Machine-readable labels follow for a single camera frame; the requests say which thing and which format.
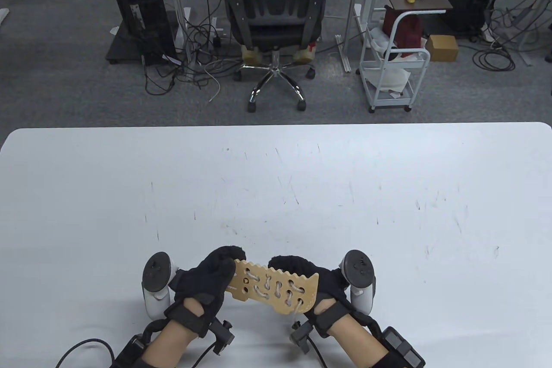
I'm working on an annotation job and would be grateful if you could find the person's left hand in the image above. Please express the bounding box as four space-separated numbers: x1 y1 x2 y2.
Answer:
165 246 248 338

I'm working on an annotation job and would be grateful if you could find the person's right hand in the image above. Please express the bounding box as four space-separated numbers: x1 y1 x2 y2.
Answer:
267 255 361 338

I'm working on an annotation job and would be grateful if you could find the beige lacing rope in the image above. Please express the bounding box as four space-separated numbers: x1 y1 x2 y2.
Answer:
241 269 307 330

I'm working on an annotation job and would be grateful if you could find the wooden crocodile lacing toy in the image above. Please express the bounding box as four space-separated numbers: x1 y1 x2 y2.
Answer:
224 258 320 315

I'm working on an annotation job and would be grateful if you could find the person's right forearm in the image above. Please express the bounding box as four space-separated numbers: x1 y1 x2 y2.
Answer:
327 321 389 368

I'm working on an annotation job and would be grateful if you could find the person's left forearm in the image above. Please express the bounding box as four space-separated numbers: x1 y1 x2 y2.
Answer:
140 299 206 368

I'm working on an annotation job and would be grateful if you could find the black and white tracking controller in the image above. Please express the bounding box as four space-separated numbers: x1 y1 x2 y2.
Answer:
339 249 377 315
141 252 179 320

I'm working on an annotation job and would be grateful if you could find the white rolling cart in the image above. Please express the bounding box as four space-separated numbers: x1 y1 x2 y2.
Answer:
357 3 431 114

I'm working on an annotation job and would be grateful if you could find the white crumpled paper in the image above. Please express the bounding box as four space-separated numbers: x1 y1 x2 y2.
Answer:
364 67 410 92

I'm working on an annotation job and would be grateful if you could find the brown cardboard box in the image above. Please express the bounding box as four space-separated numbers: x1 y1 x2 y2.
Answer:
426 35 459 61

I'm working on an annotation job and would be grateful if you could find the dark red bag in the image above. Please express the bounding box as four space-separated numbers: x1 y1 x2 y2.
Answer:
383 6 424 57

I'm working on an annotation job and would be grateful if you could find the black computer tower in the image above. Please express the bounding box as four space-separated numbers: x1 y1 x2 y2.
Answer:
116 0 181 67

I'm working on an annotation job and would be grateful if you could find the black mesh office chair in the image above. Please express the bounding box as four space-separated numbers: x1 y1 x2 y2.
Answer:
220 0 332 113

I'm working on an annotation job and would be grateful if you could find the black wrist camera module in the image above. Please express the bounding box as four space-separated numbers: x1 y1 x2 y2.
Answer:
290 322 314 354
213 320 236 355

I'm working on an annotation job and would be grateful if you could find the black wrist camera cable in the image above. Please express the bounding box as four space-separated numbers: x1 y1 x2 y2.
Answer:
189 343 217 368
310 339 327 368

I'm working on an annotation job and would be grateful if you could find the black glove cable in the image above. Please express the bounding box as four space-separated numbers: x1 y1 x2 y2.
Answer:
141 319 167 341

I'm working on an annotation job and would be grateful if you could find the black forearm strapped pack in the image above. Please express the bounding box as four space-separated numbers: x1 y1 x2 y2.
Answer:
381 326 426 368
113 333 150 368

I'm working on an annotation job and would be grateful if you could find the black looped pack cable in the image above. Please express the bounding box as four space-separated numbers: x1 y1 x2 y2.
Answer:
55 339 116 368

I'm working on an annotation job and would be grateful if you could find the white floor cable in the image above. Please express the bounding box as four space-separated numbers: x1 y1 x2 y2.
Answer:
205 62 223 102

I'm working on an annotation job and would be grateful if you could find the tangle of black cables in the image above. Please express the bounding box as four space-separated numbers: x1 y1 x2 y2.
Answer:
144 6 242 97

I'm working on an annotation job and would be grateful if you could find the coiled black floor cable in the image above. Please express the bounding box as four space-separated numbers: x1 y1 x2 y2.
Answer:
472 47 516 72

